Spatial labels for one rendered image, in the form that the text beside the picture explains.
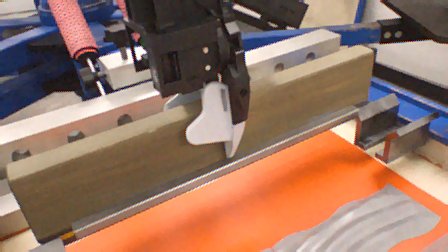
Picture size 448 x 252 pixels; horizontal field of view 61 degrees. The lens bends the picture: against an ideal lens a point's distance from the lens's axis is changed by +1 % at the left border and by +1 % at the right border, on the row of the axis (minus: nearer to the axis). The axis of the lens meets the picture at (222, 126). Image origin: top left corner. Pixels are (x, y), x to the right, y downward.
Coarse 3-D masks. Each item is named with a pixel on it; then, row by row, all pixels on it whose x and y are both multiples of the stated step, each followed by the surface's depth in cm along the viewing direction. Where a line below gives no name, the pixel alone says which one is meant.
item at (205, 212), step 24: (192, 192) 49; (216, 192) 48; (144, 216) 46; (168, 216) 46; (192, 216) 45; (216, 216) 45; (240, 216) 45; (96, 240) 43; (120, 240) 43; (144, 240) 43; (168, 240) 43; (192, 240) 42; (216, 240) 42; (240, 240) 42
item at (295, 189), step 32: (288, 160) 53; (320, 160) 52; (352, 160) 51; (224, 192) 48; (256, 192) 48; (288, 192) 47; (320, 192) 47; (352, 192) 46; (416, 192) 45; (256, 224) 43; (288, 224) 43
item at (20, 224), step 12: (432, 144) 49; (444, 144) 47; (420, 156) 51; (432, 156) 49; (444, 156) 48; (444, 168) 48; (0, 204) 45; (12, 204) 45; (0, 216) 43; (12, 216) 44; (0, 228) 44; (12, 228) 45; (24, 228) 46; (0, 240) 45
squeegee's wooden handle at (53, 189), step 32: (320, 64) 43; (352, 64) 44; (256, 96) 39; (288, 96) 41; (320, 96) 44; (352, 96) 47; (128, 128) 35; (160, 128) 35; (256, 128) 41; (288, 128) 43; (32, 160) 32; (64, 160) 32; (96, 160) 33; (128, 160) 34; (160, 160) 36; (192, 160) 38; (32, 192) 31; (64, 192) 33; (96, 192) 34; (128, 192) 36; (32, 224) 33; (64, 224) 34
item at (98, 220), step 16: (336, 112) 46; (352, 112) 46; (304, 128) 44; (320, 128) 44; (272, 144) 42; (288, 144) 43; (224, 160) 40; (240, 160) 40; (192, 176) 38; (208, 176) 39; (144, 192) 37; (160, 192) 37; (176, 192) 37; (112, 208) 35; (128, 208) 35; (144, 208) 36; (80, 224) 34; (96, 224) 34
